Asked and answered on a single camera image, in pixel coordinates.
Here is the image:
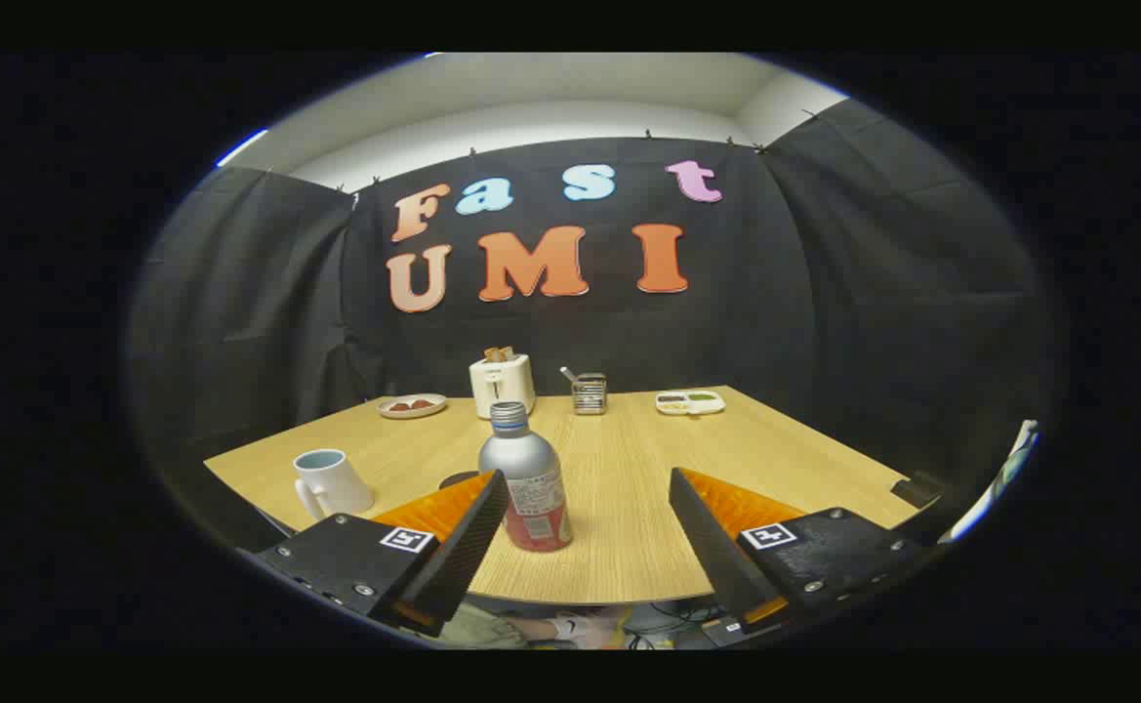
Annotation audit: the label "small white plate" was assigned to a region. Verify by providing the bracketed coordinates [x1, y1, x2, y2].
[376, 393, 448, 420]

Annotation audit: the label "black floor cables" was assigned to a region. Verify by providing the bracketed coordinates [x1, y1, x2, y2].
[629, 603, 719, 647]

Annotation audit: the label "black box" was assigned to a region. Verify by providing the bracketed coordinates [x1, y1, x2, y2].
[890, 472, 944, 509]

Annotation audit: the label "silver juice bottle red label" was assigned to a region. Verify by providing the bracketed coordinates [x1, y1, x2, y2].
[477, 401, 574, 554]

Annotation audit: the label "white divided dish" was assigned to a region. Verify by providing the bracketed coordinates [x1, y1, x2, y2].
[655, 390, 727, 416]

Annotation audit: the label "white cup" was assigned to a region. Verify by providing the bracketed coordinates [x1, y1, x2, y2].
[294, 449, 375, 520]

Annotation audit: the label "person's white shoe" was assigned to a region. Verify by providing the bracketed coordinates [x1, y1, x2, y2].
[531, 610, 622, 647]

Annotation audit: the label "person's olive trouser leg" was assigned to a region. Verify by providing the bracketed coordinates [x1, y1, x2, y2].
[438, 603, 532, 647]

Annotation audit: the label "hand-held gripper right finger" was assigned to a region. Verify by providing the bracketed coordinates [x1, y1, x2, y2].
[668, 467, 942, 636]

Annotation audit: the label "wooden table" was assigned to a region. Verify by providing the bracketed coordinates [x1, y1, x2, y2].
[204, 386, 922, 606]

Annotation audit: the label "black backdrop cloth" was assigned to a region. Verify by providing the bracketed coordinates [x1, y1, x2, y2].
[126, 98, 1054, 548]

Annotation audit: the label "white toaster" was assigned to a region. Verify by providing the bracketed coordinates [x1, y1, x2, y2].
[469, 353, 537, 420]

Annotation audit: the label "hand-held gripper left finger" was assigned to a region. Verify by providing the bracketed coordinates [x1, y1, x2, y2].
[254, 469, 510, 640]

